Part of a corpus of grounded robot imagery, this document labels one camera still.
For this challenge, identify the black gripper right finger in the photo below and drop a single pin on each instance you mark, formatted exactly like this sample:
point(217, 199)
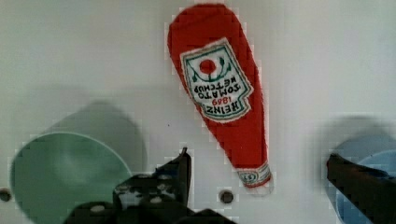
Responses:
point(371, 190)

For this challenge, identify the red plush ketchup bottle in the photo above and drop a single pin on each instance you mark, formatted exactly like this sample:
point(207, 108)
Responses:
point(216, 67)

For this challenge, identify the blue plastic cup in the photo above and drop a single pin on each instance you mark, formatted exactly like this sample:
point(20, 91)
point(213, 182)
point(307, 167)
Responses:
point(374, 151)

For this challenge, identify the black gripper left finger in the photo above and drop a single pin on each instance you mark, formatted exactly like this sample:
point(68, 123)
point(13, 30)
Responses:
point(157, 198)

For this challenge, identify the green plastic cup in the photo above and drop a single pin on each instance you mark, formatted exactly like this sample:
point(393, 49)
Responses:
point(79, 159)

